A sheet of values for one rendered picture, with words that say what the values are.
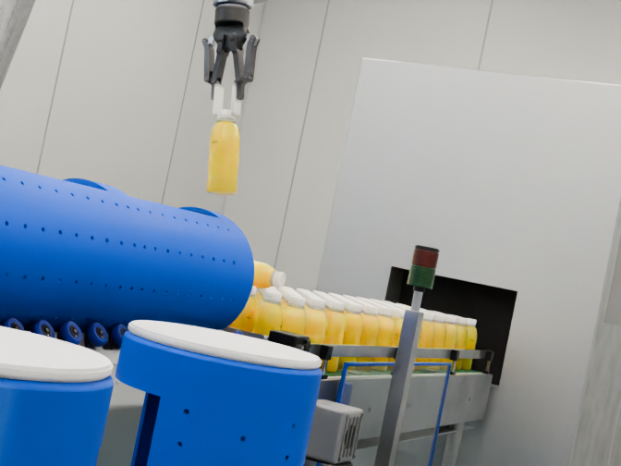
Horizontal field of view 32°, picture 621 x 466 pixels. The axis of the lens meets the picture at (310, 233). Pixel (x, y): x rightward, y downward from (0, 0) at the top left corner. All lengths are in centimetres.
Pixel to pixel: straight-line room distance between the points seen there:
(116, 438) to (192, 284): 33
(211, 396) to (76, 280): 52
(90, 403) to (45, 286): 82
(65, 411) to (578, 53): 586
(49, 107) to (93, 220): 413
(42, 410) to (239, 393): 49
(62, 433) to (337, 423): 148
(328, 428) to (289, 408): 97
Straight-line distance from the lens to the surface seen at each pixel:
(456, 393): 357
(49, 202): 179
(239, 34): 234
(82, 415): 98
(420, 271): 262
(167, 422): 141
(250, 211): 731
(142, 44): 655
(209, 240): 219
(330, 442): 241
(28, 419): 94
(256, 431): 141
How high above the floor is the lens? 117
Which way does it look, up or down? 1 degrees up
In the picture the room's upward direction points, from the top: 11 degrees clockwise
